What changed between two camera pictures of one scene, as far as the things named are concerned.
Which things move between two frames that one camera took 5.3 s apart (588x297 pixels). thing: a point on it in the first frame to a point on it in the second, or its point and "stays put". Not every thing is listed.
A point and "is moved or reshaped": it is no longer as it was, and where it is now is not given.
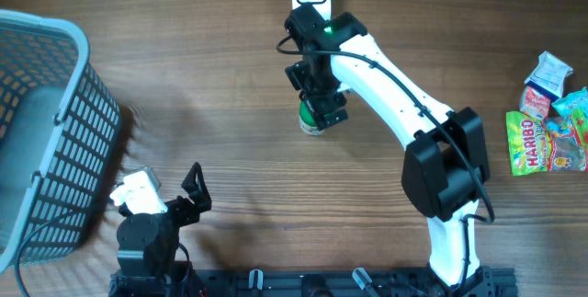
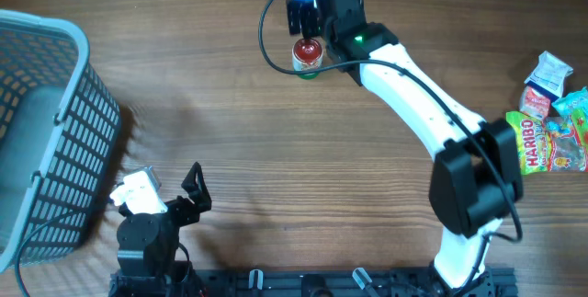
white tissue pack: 549,76 stays put
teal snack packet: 566,105 stays put
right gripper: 320,105 to 306,7
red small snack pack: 532,101 stays put
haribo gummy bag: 540,145 stays put
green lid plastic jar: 307,119 is moved or reshaped
